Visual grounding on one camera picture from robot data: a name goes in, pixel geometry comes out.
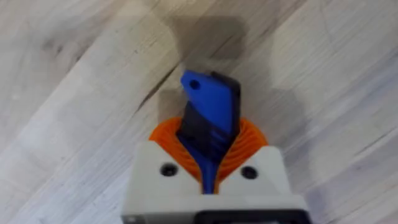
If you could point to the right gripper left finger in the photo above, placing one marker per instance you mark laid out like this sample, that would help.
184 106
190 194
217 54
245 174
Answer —
155 174

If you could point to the blue electric screwdriver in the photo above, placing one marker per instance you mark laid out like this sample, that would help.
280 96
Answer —
212 109

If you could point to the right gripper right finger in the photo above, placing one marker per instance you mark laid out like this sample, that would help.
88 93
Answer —
264 174

